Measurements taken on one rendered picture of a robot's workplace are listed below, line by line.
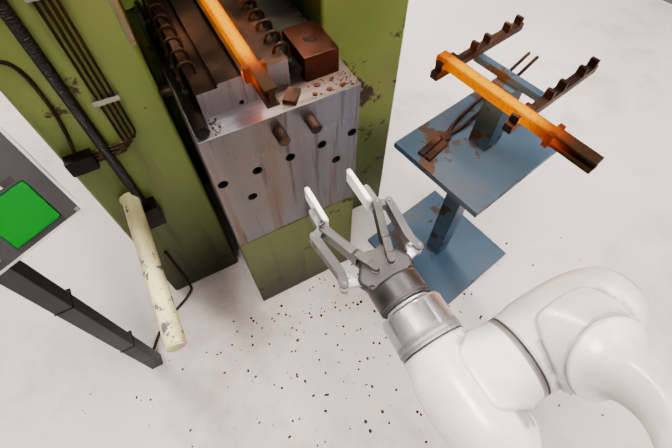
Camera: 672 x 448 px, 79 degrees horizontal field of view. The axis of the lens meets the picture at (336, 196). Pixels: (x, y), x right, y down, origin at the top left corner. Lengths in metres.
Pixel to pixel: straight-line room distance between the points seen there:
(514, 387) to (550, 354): 0.05
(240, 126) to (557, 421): 1.38
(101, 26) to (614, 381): 0.94
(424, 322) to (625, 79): 2.48
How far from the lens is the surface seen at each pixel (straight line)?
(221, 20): 1.01
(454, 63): 1.00
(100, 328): 1.29
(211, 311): 1.69
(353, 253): 0.58
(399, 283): 0.55
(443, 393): 0.52
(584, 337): 0.52
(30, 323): 1.97
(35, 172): 0.78
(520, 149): 1.25
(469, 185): 1.12
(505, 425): 0.52
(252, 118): 0.89
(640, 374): 0.51
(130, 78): 0.99
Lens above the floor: 1.54
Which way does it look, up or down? 56 degrees down
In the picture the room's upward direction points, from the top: straight up
